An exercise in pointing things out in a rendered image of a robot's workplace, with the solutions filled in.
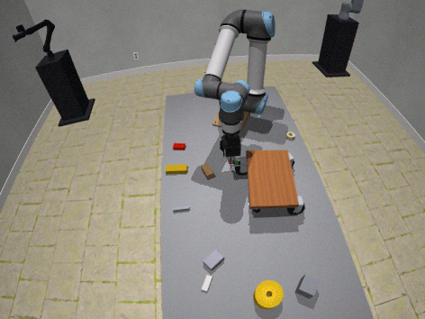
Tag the yellow rectangular bar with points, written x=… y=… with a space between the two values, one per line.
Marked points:
x=176 y=169

